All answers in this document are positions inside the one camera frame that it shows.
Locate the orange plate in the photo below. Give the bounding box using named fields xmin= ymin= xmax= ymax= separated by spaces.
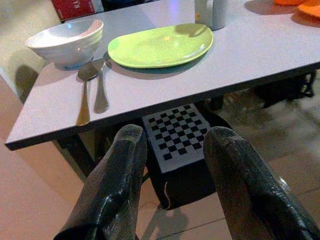
xmin=296 ymin=1 xmax=320 ymax=19

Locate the orange bowl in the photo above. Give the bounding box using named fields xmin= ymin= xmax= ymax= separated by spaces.
xmin=273 ymin=0 xmax=307 ymax=7

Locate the silver metal spoon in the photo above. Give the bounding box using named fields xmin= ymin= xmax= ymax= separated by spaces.
xmin=76 ymin=61 xmax=100 ymax=126

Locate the grey cup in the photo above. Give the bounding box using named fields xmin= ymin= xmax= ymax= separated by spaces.
xmin=211 ymin=0 xmax=229 ymax=31

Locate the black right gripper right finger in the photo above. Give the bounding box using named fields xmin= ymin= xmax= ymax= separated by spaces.
xmin=203 ymin=126 xmax=320 ymax=240

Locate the black table frame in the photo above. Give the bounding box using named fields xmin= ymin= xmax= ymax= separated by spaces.
xmin=52 ymin=67 xmax=316 ymax=181

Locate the green plate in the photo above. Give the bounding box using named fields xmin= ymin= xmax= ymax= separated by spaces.
xmin=107 ymin=23 xmax=215 ymax=70

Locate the white container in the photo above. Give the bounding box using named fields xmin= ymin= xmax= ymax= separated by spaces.
xmin=194 ymin=0 xmax=214 ymax=26

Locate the silver metal cutlery piece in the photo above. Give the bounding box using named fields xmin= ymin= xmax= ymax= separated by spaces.
xmin=93 ymin=58 xmax=110 ymax=114

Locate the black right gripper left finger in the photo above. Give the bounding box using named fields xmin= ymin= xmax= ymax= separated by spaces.
xmin=53 ymin=124 xmax=148 ymax=240

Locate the white ceramic bowl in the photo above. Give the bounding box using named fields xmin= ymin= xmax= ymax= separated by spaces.
xmin=25 ymin=19 xmax=105 ymax=71

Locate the black box with checkerboard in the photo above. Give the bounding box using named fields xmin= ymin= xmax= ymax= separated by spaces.
xmin=141 ymin=103 xmax=217 ymax=210

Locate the red box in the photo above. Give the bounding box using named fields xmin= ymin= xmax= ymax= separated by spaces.
xmin=51 ymin=0 xmax=97 ymax=23

